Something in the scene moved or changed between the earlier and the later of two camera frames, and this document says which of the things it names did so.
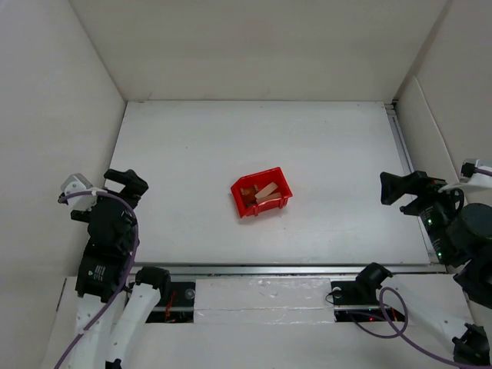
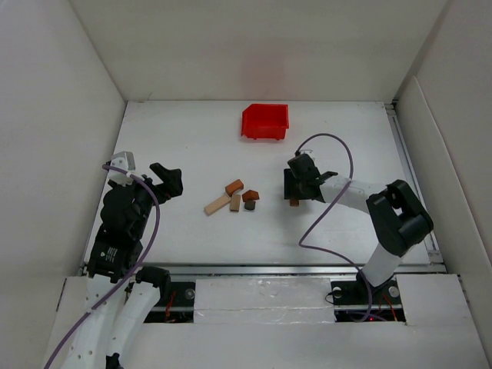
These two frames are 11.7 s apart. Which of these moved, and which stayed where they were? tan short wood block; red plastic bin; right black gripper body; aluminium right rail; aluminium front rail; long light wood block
Moved: long light wood block; red plastic bin; right black gripper body; tan short wood block
Stayed: aluminium right rail; aluminium front rail
